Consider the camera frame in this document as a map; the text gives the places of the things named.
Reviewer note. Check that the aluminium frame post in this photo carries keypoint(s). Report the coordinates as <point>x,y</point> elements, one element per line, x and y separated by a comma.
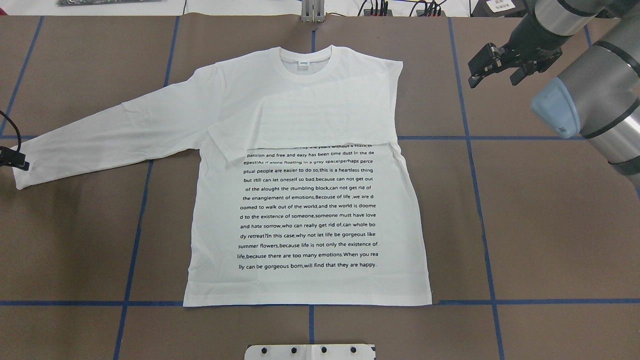
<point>313,11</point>

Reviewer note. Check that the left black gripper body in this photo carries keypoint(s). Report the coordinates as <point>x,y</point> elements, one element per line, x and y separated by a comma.
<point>15,159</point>

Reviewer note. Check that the white mounting plate with holes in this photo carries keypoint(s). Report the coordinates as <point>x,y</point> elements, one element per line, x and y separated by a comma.
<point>357,351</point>

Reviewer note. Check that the white long-sleeve printed shirt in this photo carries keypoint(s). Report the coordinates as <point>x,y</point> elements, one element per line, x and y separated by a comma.
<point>303,195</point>

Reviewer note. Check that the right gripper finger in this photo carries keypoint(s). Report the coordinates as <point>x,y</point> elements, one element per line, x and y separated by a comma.
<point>474,80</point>
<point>519,74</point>

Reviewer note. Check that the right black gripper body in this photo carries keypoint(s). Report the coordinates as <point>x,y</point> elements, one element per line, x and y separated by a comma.
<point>531,40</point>

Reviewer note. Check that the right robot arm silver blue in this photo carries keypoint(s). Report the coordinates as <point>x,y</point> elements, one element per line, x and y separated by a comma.
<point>593,97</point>

